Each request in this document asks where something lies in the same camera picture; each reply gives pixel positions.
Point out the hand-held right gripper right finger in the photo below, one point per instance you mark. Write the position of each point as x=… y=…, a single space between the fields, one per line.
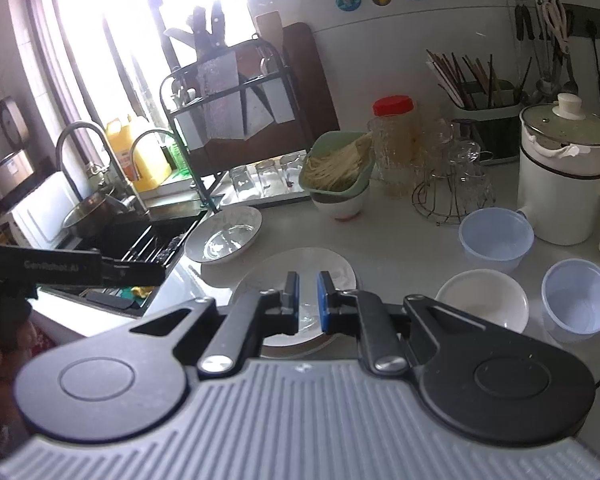
x=325 y=305

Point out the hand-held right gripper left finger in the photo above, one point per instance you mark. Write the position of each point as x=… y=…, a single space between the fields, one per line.
x=292 y=305

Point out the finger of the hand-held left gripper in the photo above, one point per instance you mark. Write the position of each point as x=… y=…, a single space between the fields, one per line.
x=135 y=271

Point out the large white plate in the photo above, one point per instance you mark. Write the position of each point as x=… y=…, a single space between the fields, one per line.
x=280 y=265

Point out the translucent blue plastic bowl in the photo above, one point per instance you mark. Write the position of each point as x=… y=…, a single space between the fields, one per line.
x=575 y=300
x=495 y=240

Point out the yellow green sponge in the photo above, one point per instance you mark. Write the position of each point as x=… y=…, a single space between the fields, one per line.
x=140 y=291

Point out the black sink drain rack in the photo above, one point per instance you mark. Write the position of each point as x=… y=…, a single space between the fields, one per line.
x=150 y=245

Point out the white chopping board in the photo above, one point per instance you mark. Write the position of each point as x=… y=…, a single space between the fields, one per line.
x=40 y=210

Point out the steel pot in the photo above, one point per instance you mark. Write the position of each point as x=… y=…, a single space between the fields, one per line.
x=90 y=215

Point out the white shallow bowl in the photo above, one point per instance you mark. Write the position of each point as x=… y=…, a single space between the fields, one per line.
x=220 y=235

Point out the rice cooker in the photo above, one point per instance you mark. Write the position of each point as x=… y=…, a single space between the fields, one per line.
x=5 y=180

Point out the white bowl with red mark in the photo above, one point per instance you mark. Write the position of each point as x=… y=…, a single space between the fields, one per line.
x=340 y=207

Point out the metal drain tray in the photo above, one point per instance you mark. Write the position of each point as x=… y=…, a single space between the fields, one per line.
x=270 y=201

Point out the yellow oil bottle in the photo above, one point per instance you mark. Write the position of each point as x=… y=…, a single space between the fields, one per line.
x=152 y=165

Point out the tall steel faucet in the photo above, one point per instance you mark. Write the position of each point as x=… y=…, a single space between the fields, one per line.
x=62 y=150

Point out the green bottle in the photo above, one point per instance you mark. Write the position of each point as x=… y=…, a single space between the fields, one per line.
x=177 y=160

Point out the clear drinking glass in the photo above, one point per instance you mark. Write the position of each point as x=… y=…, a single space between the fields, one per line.
x=291 y=167
x=266 y=175
x=241 y=182

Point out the small steel faucet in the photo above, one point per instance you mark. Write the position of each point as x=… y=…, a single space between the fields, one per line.
x=150 y=133

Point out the dried noodles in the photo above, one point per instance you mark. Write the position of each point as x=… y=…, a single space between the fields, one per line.
x=335 y=165

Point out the black kitchen rack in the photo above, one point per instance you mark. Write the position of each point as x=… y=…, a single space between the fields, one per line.
x=187 y=130

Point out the textured glass pitcher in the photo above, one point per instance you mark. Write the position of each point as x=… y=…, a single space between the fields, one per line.
x=395 y=170

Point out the small white bowl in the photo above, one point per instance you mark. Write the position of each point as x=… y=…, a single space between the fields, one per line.
x=480 y=300

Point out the green colander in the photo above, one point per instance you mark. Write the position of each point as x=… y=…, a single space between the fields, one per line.
x=330 y=144

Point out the set of clear glass cups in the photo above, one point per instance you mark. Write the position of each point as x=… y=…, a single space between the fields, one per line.
x=455 y=160

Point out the wide cleaver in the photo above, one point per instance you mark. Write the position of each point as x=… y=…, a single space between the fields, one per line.
x=220 y=90

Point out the brown cutting board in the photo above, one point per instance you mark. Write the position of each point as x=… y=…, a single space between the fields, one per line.
x=310 y=90

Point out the white electric pot with lid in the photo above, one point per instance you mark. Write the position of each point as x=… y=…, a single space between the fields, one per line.
x=560 y=185

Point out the hanging utensil rack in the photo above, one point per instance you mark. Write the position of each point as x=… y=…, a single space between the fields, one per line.
x=522 y=22

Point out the kitchen scissors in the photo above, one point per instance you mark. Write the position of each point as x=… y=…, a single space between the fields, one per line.
x=555 y=22

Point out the round dark wall fixture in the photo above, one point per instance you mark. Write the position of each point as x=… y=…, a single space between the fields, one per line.
x=12 y=120

